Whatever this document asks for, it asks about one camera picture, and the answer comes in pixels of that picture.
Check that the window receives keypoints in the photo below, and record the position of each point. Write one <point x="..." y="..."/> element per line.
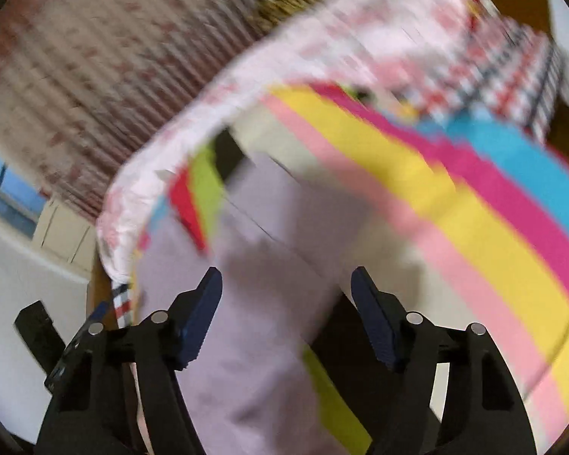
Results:
<point x="9" y="194"/>

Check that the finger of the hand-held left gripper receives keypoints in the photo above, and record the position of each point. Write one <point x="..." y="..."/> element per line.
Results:
<point x="73" y="350"/>
<point x="40" y="331"/>

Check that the pink floral quilt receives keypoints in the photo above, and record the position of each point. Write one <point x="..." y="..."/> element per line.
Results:
<point x="313" y="42"/>

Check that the purple pants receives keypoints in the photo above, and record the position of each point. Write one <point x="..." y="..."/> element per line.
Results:
<point x="265" y="317"/>

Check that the yellow brown patterned cloth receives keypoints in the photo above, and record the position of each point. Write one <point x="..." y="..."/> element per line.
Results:
<point x="284" y="7"/>

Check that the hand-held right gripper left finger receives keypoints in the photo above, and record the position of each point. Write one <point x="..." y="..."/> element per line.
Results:
<point x="200" y="322"/>

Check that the floral striped curtain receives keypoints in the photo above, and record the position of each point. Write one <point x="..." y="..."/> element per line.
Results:
<point x="99" y="57"/>

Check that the colourful striped blanket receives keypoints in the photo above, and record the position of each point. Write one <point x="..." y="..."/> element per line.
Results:
<point x="455" y="199"/>

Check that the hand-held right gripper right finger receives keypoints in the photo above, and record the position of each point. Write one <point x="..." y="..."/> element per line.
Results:
<point x="374" y="322"/>

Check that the cream panelled cabinet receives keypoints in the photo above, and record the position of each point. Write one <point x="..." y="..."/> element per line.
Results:
<point x="61" y="234"/>

